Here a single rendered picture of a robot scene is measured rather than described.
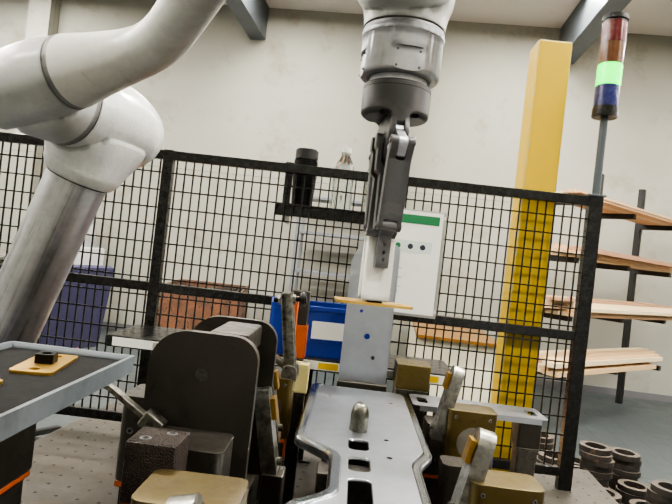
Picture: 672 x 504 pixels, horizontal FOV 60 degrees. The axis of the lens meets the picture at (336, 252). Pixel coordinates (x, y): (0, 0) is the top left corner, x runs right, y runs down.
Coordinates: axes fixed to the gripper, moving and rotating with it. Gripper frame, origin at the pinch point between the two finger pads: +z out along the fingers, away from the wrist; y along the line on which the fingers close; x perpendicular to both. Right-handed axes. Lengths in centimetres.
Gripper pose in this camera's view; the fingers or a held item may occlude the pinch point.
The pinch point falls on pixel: (376, 268)
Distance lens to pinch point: 63.7
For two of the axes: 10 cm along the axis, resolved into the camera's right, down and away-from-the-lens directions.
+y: 1.2, 0.1, -9.9
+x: 9.9, 1.2, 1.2
